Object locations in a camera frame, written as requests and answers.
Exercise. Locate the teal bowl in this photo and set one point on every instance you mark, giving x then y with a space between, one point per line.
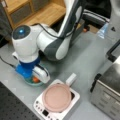
30 82

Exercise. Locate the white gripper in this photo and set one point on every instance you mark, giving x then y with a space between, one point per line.
38 71

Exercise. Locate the silver toaster oven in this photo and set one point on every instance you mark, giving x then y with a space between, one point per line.
105 90

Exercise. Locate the pink pan with lid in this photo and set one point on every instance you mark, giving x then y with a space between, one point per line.
57 97

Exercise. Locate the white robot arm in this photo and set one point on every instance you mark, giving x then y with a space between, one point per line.
29 40

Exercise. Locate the white induction cooker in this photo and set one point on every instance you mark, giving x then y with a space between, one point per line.
48 115

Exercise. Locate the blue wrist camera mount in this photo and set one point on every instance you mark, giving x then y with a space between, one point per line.
25 69

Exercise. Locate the wooden cabinet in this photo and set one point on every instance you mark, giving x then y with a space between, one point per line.
14 13

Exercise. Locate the orange carrot piece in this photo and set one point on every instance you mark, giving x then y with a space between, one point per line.
35 80

